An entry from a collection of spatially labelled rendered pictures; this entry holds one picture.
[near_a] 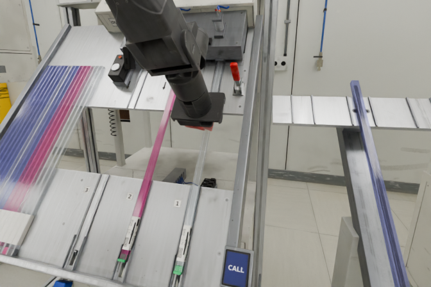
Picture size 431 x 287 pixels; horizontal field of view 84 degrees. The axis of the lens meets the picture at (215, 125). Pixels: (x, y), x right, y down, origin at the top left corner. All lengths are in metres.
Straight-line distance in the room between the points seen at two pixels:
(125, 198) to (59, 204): 0.16
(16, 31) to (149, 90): 1.33
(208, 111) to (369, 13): 2.04
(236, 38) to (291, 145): 1.84
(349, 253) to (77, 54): 0.90
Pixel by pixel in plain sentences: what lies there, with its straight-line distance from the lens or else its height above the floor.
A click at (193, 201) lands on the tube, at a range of 0.50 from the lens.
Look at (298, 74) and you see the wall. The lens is 2.26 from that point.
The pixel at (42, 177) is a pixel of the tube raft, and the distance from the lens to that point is 0.71.
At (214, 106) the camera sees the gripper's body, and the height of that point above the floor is 1.03.
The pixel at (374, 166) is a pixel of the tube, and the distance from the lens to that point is 0.48.
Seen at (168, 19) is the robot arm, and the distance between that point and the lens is 0.31.
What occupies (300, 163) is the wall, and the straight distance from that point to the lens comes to 2.45.
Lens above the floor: 1.11
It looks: 15 degrees down
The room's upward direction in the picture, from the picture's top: straight up
